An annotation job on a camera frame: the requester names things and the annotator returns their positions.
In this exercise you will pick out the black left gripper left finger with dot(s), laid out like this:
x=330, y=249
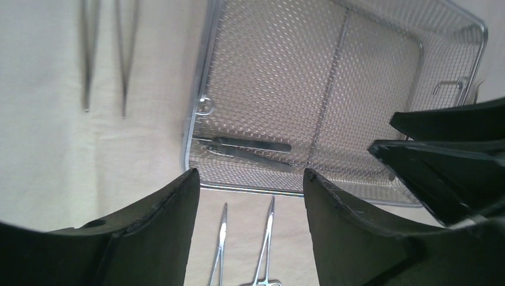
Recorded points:
x=144, y=243

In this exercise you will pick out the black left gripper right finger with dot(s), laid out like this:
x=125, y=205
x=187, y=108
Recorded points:
x=357, y=243

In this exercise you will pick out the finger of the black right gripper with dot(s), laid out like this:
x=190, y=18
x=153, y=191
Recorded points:
x=483, y=121
x=454, y=181

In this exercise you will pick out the metal hemostat clamp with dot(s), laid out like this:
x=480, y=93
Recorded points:
x=265, y=252
x=219, y=257

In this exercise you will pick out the beige cloth wrap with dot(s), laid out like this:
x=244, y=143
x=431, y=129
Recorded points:
x=62, y=167

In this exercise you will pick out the metal surgical instrument tray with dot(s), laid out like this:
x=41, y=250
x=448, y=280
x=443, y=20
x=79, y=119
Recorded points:
x=324, y=77

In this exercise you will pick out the metal tweezers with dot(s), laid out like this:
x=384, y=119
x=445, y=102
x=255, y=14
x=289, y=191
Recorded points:
x=126, y=48

